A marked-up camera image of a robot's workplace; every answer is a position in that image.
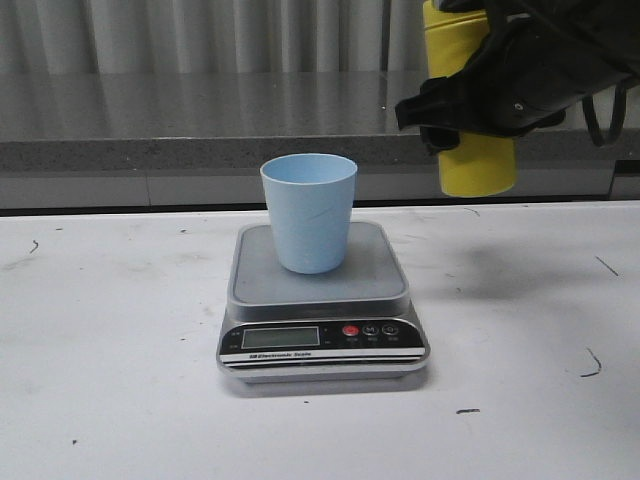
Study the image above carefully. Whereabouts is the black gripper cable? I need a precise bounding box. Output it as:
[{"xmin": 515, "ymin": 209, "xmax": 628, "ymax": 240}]
[{"xmin": 582, "ymin": 82, "xmax": 629, "ymax": 147}]

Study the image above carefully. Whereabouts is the silver electronic kitchen scale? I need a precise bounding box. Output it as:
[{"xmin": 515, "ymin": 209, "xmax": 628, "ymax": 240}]
[{"xmin": 216, "ymin": 221, "xmax": 431, "ymax": 383}]

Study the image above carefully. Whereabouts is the light blue plastic cup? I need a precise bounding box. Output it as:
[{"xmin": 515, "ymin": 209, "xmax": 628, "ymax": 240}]
[{"xmin": 260, "ymin": 153, "xmax": 358, "ymax": 274}]

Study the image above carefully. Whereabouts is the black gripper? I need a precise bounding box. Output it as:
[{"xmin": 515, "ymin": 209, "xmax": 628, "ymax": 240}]
[{"xmin": 395, "ymin": 1, "xmax": 639, "ymax": 154}]

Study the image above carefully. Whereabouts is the grey stone counter ledge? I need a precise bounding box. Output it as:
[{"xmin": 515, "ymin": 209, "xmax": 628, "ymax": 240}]
[{"xmin": 0, "ymin": 69, "xmax": 640, "ymax": 174}]

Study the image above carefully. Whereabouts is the white pleated curtain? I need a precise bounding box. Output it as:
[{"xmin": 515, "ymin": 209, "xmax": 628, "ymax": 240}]
[{"xmin": 1, "ymin": 0, "xmax": 426, "ymax": 74}]

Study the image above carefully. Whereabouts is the yellow squeeze bottle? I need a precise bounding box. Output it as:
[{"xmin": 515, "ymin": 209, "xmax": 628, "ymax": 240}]
[{"xmin": 423, "ymin": 1, "xmax": 517, "ymax": 198}]

